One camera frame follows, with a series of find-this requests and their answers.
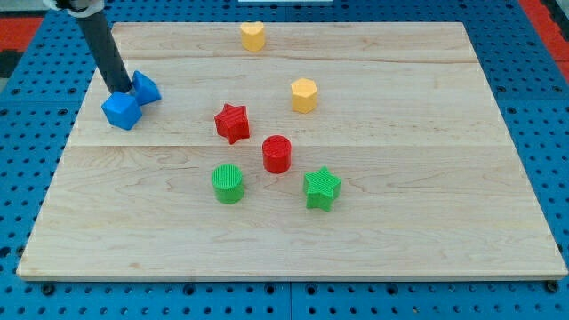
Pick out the blue cube block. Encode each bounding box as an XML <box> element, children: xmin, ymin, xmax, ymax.
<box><xmin>101</xmin><ymin>92</ymin><xmax>142</xmax><ymax>131</ymax></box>

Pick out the red cylinder block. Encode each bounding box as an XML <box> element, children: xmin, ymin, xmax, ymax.
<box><xmin>261</xmin><ymin>135</ymin><xmax>292</xmax><ymax>173</ymax></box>

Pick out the green star block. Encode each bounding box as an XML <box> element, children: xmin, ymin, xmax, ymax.
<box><xmin>303</xmin><ymin>166</ymin><xmax>342</xmax><ymax>212</ymax></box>

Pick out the green cylinder block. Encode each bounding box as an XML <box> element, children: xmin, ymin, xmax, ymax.
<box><xmin>212</xmin><ymin>164</ymin><xmax>244</xmax><ymax>204</ymax></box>

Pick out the red star block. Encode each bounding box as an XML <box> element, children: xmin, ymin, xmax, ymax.
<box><xmin>214</xmin><ymin>103</ymin><xmax>250</xmax><ymax>145</ymax></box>

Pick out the yellow hexagon block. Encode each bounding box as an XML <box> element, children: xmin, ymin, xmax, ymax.
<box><xmin>291</xmin><ymin>78</ymin><xmax>317</xmax><ymax>114</ymax></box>

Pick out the light wooden board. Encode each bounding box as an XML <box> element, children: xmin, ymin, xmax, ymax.
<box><xmin>17</xmin><ymin>22</ymin><xmax>567</xmax><ymax>282</ymax></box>

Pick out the yellow heart block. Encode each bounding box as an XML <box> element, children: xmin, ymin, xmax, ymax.
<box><xmin>240</xmin><ymin>21</ymin><xmax>266</xmax><ymax>52</ymax></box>

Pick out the blue triangular block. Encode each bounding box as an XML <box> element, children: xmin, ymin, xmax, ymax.
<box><xmin>132</xmin><ymin>70</ymin><xmax>162</xmax><ymax>105</ymax></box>

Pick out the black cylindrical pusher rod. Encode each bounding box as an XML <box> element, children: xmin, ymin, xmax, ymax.
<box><xmin>76</xmin><ymin>11</ymin><xmax>132</xmax><ymax>93</ymax></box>

